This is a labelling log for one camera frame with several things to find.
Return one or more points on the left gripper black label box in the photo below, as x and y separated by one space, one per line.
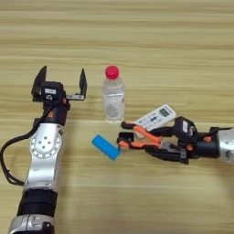
52 90

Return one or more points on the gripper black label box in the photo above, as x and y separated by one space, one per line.
185 127
52 90

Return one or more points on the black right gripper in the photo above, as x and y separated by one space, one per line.
204 146

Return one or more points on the blue rectangular block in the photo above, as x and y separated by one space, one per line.
105 147

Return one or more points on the clear bottle red cap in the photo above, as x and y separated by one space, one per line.
113 97

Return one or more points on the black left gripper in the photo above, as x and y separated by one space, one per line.
56 114

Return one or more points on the white remote control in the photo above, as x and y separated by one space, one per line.
157 117

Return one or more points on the small black cube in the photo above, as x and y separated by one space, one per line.
126 136

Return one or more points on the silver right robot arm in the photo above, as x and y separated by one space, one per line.
227 146

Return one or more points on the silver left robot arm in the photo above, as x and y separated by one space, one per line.
42 158

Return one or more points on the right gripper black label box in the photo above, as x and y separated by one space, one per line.
185 127

